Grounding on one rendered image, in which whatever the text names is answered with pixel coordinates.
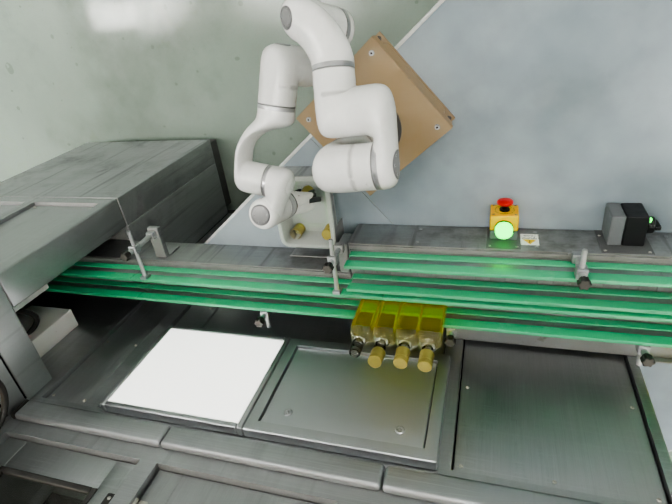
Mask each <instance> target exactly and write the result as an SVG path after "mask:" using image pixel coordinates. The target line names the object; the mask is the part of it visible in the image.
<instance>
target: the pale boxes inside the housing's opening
mask: <svg viewBox="0 0 672 504"><path fill-rule="evenodd" d="M48 288H49V286H48V284H46V285H45V286H43V287H42V288H40V289H39V290H38V291H36V292H35V293H34V294H32V295H31V296H29V297H28V298H27V299H25V300H24V301H22V302H21V303H20V304H18V305H17V306H16V307H13V309H14V311H15V312H17V311H18V310H19V309H21V308H22V307H24V306H25V305H26V304H28V303H29V302H30V301H32V300H33V299H34V298H36V297H37V296H38V295H40V294H41V293H43V292H44V291H45V290H47V289H48ZM27 310H31V311H33V312H35V313H36V314H38V316H39V319H40V322H39V325H38V327H37V329H36V330H35V331H34V332H33V333H32V334H30V335H28V336H29V338H30V339H31V341H32V343H33V345H34V347H35V348H36V350H37V352H38V354H39V356H40V357H42V356H44V355H45V354H46V353H47V352H48V351H49V350H50V349H52V348H53V347H54V346H55V345H56V344H57V343H58V342H60V341H61V340H62V339H63V338H64V337H65V336H66V335H68V334H69V333H70V332H71V331H72V330H73V329H74V328H76V327H77V326H78V323H77V321H76V319H75V317H74V315H73V313H72V311H71V309H62V308H53V307H43V306H33V305H31V306H30V307H28V308H27ZM18 318H19V320H20V321H21V323H22V325H23V327H24V329H25V330H26V332H27V331H28V330H29V329H30V327H31V326H32V324H33V322H34V319H33V318H32V317H31V316H29V315H25V314H19V315H18Z"/></svg>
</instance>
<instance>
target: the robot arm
mask: <svg viewBox="0 0 672 504"><path fill-rule="evenodd" d="M280 19H281V23H282V26H283V29H284V31H285V32H286V34H287V35H288V36H289V37H290V38H291V39H292V40H294V41H295V42H297V43H298V44H299V45H300V46H296V45H291V44H284V43H275V44H271V45H269V46H267V47H266V48H265V49H264V50H263V52H262V55H261V62H260V75H259V92H258V106H257V116H256V118H255V120H254V121H253V122H252V123H251V124H250V126H249V127H248V128H247V129H246V130H245V131H244V133H243V134H242V136H241V138H240V140H239V142H238V144H237V147H236V151H235V162H234V180H235V184H236V186H237V187H238V188H239V189H240V190H241V191H243V192H247V193H251V194H256V195H260V196H264V197H262V198H259V199H257V200H255V201H254V202H253V203H252V204H251V206H250V208H249V217H250V220H251V222H252V223H253V224H254V225H255V226H256V227H258V228H260V229H270V228H272V227H274V226H276V225H278V224H280V223H282V222H284V221H285V220H287V219H289V218H291V217H293V216H294V215H295V214H301V213H305V212H307V211H310V210H312V209H313V208H314V205H313V204H310V203H315V202H321V197H318V196H316V193H315V189H312V190H310V191H308V192H301V189H297V190H295V191H293V188H294V186H295V176H294V173H293V171H292V170H290V169H288V168H284V167H279V166H274V165H269V164H264V163H259V162H254V161H253V150H254V146H255V144H256V142H257V140H258V139H259V138H260V137H261V136H262V135H263V134H265V133H266V132H268V131H271V130H275V129H280V128H285V127H288V126H290V125H292V124H293V123H294V121H295V110H296V99H297V89H298V86H300V87H311V86H313V89H314V101H315V112H316V120H317V125H318V129H319V131H320V133H321V134H322V135H323V136H324V137H327V138H337V139H335V140H334V141H332V142H331V143H329V144H327V145H325V146H324V147H323V148H321V149H320V150H319V152H318V153H317V154H316V156H315V158H314V161H313V165H312V175H313V178H314V181H315V183H316V184H317V186H318V187H319V188H320V189H322V190H324V191H326V192H330V193H349V192H359V191H373V190H386V189H390V188H393V187H394V186H395V185H396V184H397V182H398V180H399V175H400V160H399V145H398V129H397V114H396V106H395V101H394V97H393V94H392V92H391V90H390V89H389V88H388V87H387V86H386V85H384V84H377V83H374V84H367V85H359V86H356V78H355V62H354V56H353V52H352V49H351V46H350V43H351V41H352V39H353V36H354V31H355V25H354V20H353V18H352V16H351V14H350V13H349V12H348V11H347V10H345V9H343V8H340V7H336V6H332V5H329V4H326V3H323V2H320V1H317V0H285V1H284V3H283V4H282V7H281V10H280Z"/></svg>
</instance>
